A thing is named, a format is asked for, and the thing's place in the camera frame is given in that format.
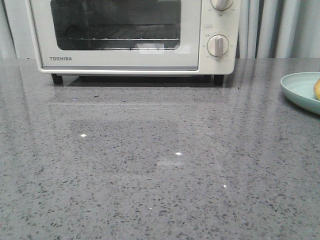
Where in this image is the oven glass door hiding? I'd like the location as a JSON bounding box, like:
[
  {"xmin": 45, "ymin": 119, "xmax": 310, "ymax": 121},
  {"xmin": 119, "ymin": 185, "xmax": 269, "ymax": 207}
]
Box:
[{"xmin": 28, "ymin": 0, "xmax": 202, "ymax": 70}]

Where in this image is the golden croissant bread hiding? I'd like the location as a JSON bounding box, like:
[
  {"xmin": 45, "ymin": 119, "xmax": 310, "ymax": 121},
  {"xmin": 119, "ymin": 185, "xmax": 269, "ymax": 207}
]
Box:
[{"xmin": 313, "ymin": 79, "xmax": 320, "ymax": 100}]

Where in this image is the right black oven foot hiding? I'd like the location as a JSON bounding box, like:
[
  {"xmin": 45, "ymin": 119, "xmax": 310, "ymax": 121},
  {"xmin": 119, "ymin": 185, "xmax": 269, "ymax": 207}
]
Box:
[{"xmin": 213, "ymin": 74, "xmax": 225, "ymax": 86}]

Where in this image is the black oven foot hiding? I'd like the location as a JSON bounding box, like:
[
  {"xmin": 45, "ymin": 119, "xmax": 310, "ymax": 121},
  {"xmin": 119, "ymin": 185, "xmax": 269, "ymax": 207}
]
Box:
[
  {"xmin": 51, "ymin": 73, "xmax": 63, "ymax": 85},
  {"xmin": 213, "ymin": 74, "xmax": 225, "ymax": 86}
]

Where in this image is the white Toshiba toaster oven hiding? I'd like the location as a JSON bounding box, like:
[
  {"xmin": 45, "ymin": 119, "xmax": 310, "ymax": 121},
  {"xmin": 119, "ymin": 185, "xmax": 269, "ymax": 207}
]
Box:
[{"xmin": 25, "ymin": 0, "xmax": 241, "ymax": 76}]

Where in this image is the lower oven control knob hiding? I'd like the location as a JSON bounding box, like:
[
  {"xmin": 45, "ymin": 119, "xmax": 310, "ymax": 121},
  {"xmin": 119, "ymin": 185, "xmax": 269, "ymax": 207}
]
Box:
[{"xmin": 207, "ymin": 35, "xmax": 229, "ymax": 58}]

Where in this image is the oven control knob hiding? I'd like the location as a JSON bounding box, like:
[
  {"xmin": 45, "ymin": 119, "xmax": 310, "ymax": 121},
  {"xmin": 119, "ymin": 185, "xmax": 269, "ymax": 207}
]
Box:
[
  {"xmin": 210, "ymin": 0, "xmax": 233, "ymax": 11},
  {"xmin": 207, "ymin": 35, "xmax": 229, "ymax": 58}
]

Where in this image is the left black oven foot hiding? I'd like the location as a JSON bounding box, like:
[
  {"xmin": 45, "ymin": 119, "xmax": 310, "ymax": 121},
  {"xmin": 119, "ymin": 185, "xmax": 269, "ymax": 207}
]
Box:
[{"xmin": 51, "ymin": 73, "xmax": 63, "ymax": 85}]

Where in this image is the upper oven control knob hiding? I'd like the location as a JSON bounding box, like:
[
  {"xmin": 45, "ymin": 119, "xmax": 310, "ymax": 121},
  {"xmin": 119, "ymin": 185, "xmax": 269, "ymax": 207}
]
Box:
[{"xmin": 210, "ymin": 0, "xmax": 233, "ymax": 11}]

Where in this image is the light green plate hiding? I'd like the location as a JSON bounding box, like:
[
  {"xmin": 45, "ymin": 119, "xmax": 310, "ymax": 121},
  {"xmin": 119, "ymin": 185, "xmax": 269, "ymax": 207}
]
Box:
[{"xmin": 280, "ymin": 72, "xmax": 320, "ymax": 115}]

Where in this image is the wire oven rack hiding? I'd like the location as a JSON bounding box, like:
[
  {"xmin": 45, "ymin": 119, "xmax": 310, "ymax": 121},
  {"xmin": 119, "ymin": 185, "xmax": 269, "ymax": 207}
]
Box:
[{"xmin": 58, "ymin": 23, "xmax": 181, "ymax": 51}]

